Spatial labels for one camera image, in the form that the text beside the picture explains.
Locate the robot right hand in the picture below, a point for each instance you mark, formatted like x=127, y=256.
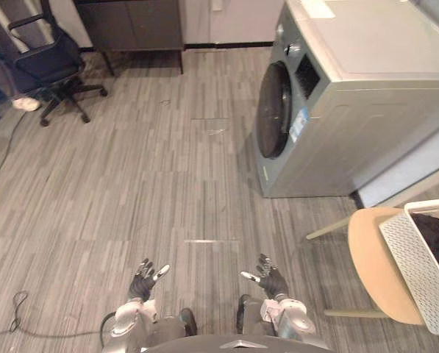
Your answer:
x=272, y=283

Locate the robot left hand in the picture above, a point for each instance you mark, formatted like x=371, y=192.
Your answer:
x=142, y=287

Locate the round dark washing machine door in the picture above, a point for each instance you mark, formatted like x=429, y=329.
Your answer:
x=274, y=110

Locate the white perforated laundry basket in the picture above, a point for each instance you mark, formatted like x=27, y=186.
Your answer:
x=406, y=257

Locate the dark clothes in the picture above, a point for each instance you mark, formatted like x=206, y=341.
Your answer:
x=436, y=235

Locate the grey washing machine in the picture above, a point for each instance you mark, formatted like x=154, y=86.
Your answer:
x=370, y=128

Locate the silver washing machine knob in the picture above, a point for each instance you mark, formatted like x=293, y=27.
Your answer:
x=292, y=49

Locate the robot right leg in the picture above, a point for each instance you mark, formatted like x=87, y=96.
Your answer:
x=243, y=312

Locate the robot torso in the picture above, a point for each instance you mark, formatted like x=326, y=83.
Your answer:
x=237, y=345

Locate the beige wooden chair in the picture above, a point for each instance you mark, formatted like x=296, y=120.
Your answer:
x=373, y=264

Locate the blue label sticker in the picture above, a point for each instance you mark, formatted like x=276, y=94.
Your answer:
x=300, y=123

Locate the person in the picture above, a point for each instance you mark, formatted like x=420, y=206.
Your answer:
x=24, y=103

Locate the black office chair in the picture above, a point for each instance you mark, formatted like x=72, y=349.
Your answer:
x=46, y=62

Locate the dark brown cabinet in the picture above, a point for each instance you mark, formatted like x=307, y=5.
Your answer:
x=131, y=25

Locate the white cabinet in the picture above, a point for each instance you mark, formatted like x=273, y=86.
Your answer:
x=245, y=22

